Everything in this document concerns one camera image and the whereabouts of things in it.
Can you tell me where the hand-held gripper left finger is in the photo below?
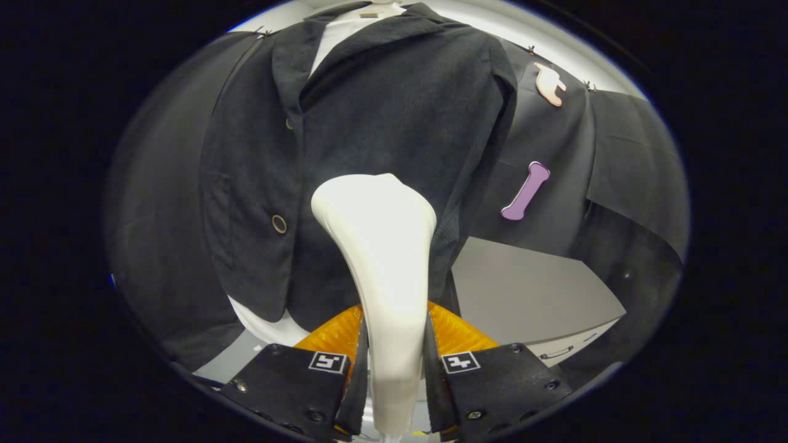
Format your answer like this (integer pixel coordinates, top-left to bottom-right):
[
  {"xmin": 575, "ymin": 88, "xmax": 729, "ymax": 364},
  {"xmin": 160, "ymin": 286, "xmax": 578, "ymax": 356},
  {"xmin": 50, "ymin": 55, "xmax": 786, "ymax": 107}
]
[{"xmin": 220, "ymin": 305, "xmax": 370, "ymax": 441}]

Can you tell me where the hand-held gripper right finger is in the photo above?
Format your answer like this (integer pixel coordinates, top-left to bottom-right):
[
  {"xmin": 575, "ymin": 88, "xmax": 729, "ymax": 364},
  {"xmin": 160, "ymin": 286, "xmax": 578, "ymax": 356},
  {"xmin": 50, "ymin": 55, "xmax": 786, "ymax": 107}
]
[{"xmin": 425, "ymin": 301, "xmax": 574, "ymax": 441}]

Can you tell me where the white garment steamer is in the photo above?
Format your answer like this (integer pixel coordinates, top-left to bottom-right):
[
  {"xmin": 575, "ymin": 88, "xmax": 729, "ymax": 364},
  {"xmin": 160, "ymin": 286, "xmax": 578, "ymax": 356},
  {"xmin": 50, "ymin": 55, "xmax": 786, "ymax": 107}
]
[{"xmin": 311, "ymin": 174, "xmax": 438, "ymax": 439}]

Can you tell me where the black suit jacket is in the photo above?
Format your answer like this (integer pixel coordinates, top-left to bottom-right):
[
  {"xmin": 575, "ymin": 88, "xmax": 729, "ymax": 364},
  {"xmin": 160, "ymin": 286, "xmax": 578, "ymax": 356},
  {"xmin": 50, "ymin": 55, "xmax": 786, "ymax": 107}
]
[{"xmin": 198, "ymin": 2, "xmax": 519, "ymax": 333}]

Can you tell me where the white shirt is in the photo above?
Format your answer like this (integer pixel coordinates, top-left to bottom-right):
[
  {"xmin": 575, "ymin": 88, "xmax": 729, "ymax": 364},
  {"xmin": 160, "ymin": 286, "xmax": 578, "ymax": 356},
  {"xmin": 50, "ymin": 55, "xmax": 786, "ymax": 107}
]
[{"xmin": 228, "ymin": 3, "xmax": 408, "ymax": 348}]

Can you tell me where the beige cabinet with grey top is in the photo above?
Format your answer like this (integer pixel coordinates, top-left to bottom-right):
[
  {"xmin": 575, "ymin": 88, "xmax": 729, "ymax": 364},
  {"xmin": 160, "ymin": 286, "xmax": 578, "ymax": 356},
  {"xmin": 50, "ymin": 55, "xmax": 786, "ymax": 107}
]
[{"xmin": 452, "ymin": 237, "xmax": 627, "ymax": 369}]

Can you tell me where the black backdrop cloth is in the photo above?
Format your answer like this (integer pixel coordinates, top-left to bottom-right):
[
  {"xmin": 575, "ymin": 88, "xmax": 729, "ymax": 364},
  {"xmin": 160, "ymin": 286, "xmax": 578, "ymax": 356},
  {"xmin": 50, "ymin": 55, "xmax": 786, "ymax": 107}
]
[{"xmin": 105, "ymin": 31, "xmax": 690, "ymax": 376}]

